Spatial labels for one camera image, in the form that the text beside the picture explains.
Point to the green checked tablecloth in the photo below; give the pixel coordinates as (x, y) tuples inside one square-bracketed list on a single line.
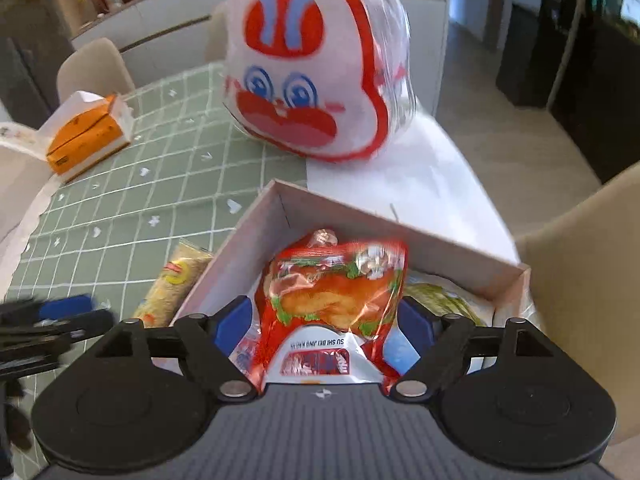
[(150, 170)]

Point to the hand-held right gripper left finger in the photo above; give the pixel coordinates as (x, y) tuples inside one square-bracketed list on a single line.
[(236, 324)]

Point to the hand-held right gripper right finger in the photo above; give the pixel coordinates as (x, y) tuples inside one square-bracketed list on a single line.
[(416, 329)]

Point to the black cabinet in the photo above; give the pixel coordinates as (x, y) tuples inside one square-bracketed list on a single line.
[(575, 60)]

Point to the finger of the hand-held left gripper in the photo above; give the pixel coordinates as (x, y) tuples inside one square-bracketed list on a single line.
[(55, 342), (65, 307)]

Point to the pale green snack packet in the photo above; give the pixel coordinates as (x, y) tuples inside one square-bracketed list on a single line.
[(442, 295)]

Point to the yellow snack packet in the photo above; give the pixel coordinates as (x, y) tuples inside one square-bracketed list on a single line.
[(172, 285)]

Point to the red white rabbit plush bag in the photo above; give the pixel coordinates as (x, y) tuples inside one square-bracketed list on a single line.
[(310, 70)]

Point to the pink cardboard box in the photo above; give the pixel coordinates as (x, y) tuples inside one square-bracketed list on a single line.
[(350, 220)]

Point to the blue white snack packet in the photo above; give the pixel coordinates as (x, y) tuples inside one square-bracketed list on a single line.
[(400, 352)]

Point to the beige chair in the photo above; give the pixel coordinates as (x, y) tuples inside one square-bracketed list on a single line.
[(220, 40), (585, 270), (95, 72)]

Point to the orange tissue box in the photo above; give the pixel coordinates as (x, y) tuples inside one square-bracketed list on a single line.
[(87, 137)]

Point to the red white snack packet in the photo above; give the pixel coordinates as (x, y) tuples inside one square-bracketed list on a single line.
[(330, 310)]

